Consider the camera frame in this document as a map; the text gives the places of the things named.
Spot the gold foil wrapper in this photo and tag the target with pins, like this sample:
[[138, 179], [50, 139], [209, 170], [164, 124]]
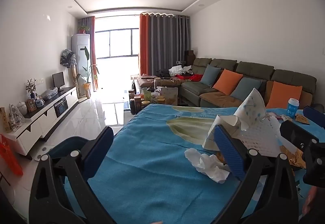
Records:
[[294, 159], [302, 119]]

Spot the clear plastic bag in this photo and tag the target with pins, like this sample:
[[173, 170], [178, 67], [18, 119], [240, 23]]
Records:
[[49, 94]]

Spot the dark brown box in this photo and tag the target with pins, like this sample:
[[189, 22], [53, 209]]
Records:
[[189, 57]]

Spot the black bag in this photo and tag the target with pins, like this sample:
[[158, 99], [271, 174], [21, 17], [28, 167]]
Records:
[[163, 73]]

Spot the small plant in blue vase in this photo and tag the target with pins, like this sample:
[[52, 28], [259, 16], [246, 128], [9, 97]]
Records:
[[31, 88]]

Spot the white foam net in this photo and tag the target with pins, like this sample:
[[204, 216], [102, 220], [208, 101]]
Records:
[[264, 137]]

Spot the blue and white bottle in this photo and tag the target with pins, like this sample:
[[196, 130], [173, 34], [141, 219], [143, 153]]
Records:
[[293, 109]]

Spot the white wall socket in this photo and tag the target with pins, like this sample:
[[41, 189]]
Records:
[[40, 82]]

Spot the small green potted plant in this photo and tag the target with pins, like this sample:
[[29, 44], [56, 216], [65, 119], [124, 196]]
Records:
[[83, 28]]

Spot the glass-top coffee table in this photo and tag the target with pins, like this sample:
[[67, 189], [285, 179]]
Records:
[[127, 105]]

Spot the orange cushion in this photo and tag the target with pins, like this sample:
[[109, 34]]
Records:
[[227, 81], [284, 95]]

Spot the small projector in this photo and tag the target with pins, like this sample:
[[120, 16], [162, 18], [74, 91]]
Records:
[[180, 62]]

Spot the brown leather ottoman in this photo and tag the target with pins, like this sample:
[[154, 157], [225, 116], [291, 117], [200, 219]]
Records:
[[147, 81]]

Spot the tall leafy potted plant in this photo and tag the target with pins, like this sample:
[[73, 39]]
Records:
[[87, 85]]

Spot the person's right hand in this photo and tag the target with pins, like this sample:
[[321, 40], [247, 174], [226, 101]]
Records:
[[309, 201]]

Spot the grey-green sectional sofa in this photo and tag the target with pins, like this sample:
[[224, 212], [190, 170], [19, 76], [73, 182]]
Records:
[[254, 66]]

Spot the white tissue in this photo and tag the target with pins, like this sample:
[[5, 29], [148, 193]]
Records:
[[205, 165]]

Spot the white ceramic jar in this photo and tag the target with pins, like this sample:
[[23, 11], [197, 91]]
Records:
[[21, 108]]

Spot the blue white porcelain jar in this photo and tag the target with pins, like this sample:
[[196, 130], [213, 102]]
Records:
[[39, 102]]

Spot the black monitor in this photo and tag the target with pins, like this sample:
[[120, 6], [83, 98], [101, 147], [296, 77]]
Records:
[[58, 79]]

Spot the window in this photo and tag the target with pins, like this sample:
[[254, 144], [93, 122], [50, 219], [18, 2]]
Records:
[[119, 43]]

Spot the bamboo lattice stand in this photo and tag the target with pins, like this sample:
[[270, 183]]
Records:
[[74, 76]]

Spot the white bathroom scale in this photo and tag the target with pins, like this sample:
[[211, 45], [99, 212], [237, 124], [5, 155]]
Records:
[[40, 152]]

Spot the orange curtain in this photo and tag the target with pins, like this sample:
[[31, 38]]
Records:
[[144, 43]]

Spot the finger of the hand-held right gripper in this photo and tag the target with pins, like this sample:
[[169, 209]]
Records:
[[294, 133], [314, 114]]

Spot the covered standing fan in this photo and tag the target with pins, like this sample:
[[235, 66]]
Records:
[[67, 57]]

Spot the white tv cabinet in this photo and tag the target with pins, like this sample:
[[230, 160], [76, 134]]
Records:
[[33, 135]]

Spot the blue printed blanket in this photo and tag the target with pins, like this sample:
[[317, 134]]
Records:
[[157, 152]]

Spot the red cloth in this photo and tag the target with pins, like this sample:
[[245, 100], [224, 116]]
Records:
[[194, 78]]

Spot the pile of white clothes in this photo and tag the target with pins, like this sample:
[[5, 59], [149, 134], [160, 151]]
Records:
[[179, 70]]

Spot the gold patterned box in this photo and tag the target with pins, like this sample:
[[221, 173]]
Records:
[[5, 119]]

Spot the glass ornament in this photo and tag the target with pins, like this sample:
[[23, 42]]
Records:
[[15, 117]]

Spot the blue cushion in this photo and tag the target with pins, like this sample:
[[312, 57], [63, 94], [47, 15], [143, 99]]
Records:
[[210, 75], [246, 88]]

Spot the brown snack wrapper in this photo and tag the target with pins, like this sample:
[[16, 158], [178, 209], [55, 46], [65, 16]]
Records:
[[222, 159]]

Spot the pink packet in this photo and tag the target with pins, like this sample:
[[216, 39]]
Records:
[[271, 114]]

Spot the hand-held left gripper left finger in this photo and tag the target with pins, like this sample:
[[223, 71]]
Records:
[[99, 152]]

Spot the beige snack pouch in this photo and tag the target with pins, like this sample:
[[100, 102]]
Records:
[[169, 95]]

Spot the grey orange-edged curtain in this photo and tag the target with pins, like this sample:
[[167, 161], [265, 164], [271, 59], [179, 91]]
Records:
[[91, 33]]

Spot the white floor air conditioner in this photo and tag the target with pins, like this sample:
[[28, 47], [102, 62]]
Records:
[[80, 46]]

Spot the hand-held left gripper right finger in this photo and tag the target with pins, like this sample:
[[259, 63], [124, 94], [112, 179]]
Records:
[[228, 152]]

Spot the teal plastic bin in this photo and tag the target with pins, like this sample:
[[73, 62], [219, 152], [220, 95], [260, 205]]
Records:
[[66, 144]]

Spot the orange plastic bag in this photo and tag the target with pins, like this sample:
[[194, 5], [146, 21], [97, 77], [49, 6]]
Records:
[[10, 155]]

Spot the picture frame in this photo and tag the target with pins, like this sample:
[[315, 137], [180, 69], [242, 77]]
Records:
[[31, 105]]

